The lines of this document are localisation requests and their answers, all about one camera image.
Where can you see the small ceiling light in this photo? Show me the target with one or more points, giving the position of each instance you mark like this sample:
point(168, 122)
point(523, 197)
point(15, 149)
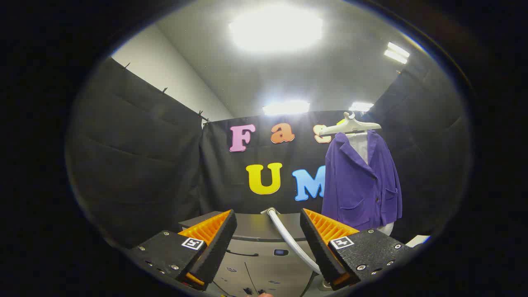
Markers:
point(361, 107)

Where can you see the plain black curtain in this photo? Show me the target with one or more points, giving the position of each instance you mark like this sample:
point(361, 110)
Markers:
point(136, 165)
point(429, 144)

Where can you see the white shirt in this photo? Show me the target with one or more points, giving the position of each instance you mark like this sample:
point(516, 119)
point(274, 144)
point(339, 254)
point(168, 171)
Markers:
point(359, 146)

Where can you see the large ceiling light panel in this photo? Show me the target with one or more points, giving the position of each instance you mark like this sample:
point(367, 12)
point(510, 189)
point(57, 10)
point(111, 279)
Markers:
point(276, 29)

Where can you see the grey cabinet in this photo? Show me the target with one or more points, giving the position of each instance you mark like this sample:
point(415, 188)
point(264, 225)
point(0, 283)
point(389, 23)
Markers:
point(264, 264)

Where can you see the white clothes hanger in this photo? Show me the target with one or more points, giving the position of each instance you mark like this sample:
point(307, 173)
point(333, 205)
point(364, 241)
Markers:
point(350, 127)

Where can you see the double ceiling light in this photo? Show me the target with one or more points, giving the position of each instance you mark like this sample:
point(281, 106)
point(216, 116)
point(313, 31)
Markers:
point(397, 53)

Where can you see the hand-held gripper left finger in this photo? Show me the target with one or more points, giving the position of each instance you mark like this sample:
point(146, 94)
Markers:
point(218, 247)

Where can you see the long ceiling light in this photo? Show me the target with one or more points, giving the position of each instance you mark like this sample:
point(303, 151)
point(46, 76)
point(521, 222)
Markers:
point(286, 107)

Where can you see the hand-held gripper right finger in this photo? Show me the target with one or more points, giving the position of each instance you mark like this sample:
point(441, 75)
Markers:
point(317, 247)

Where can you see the white garment steamer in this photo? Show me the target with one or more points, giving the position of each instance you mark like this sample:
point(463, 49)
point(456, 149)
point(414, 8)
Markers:
point(288, 239)

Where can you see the small blue cabinet display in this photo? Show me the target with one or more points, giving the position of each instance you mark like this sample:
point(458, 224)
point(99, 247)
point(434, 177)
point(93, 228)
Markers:
point(281, 252)

